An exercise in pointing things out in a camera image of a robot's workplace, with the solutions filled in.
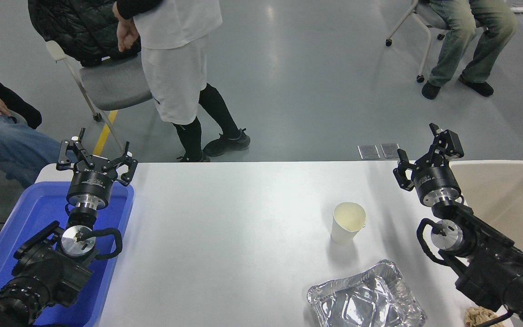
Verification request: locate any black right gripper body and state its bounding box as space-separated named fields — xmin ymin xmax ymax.
xmin=412 ymin=161 xmax=462 ymax=205

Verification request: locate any black padded jacket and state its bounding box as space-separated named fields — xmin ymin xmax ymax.
xmin=28 ymin=0 xmax=142 ymax=68

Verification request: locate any silver foil tray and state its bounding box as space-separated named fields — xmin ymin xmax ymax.
xmin=307 ymin=259 xmax=427 ymax=327

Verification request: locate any black garment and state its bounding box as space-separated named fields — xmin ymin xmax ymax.
xmin=0 ymin=73 xmax=43 ymax=129

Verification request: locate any grey seat folding chair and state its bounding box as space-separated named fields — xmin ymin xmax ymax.
xmin=46 ymin=40 xmax=154 ymax=153

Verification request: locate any person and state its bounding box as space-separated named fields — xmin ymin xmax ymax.
xmin=421 ymin=0 xmax=518 ymax=100
xmin=0 ymin=48 xmax=64 ymax=189
xmin=113 ymin=0 xmax=251 ymax=163

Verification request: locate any crumpled tan paper ball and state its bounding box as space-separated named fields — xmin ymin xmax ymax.
xmin=465 ymin=306 xmax=505 ymax=327

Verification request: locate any white paper cup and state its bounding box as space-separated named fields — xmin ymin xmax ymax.
xmin=331 ymin=202 xmax=367 ymax=246

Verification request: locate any white wheeled chair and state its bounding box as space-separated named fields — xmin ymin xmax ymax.
xmin=385 ymin=0 xmax=487 ymax=83

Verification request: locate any blue plastic tray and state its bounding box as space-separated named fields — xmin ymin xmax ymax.
xmin=0 ymin=182 xmax=135 ymax=327

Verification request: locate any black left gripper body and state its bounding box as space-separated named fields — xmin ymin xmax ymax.
xmin=66 ymin=156 xmax=119 ymax=201

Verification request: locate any large pale bin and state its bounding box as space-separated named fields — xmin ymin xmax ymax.
xmin=449 ymin=159 xmax=523 ymax=284

